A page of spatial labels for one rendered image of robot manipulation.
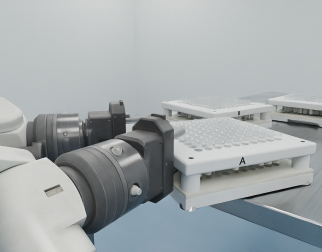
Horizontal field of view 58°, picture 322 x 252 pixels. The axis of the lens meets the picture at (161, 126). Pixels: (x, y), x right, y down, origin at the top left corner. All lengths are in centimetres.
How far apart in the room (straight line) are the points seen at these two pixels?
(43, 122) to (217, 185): 29
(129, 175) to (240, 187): 20
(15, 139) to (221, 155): 32
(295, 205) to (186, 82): 421
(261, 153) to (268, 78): 364
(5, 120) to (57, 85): 374
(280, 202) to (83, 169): 30
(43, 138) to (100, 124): 9
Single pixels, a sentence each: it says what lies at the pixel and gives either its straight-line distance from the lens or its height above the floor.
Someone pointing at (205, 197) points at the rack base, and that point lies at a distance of 43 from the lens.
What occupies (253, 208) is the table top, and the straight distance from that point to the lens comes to 47.
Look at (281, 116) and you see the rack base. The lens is 106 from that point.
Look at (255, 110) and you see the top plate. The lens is 88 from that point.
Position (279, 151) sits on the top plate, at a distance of 49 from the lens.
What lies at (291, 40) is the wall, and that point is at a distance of 403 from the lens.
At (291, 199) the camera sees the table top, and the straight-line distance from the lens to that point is 50.
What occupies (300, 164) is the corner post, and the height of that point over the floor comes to 89.
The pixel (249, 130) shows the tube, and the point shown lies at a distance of 56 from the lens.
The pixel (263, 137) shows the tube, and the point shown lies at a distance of 51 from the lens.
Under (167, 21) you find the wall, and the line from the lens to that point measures 484.
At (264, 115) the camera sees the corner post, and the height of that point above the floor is 90.
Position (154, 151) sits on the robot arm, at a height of 95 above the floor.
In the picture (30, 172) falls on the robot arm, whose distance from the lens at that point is 28.
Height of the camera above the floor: 106
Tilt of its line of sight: 13 degrees down
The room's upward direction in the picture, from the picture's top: straight up
